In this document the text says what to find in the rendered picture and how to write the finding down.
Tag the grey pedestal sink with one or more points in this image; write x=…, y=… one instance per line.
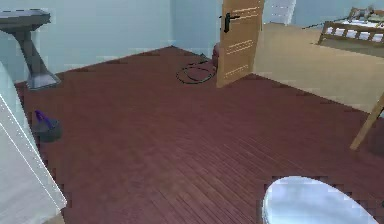
x=29, y=50

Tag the wooden room door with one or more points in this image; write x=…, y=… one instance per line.
x=238, y=43

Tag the grey toilet brush holder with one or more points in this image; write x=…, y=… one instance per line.
x=48, y=130

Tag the maroon bin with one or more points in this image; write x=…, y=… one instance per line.
x=216, y=55

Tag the wooden door frame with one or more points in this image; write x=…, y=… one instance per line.
x=368, y=123

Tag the wooden bed frame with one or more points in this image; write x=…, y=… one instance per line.
x=353, y=30

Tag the white cupboard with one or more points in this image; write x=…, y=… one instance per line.
x=282, y=11

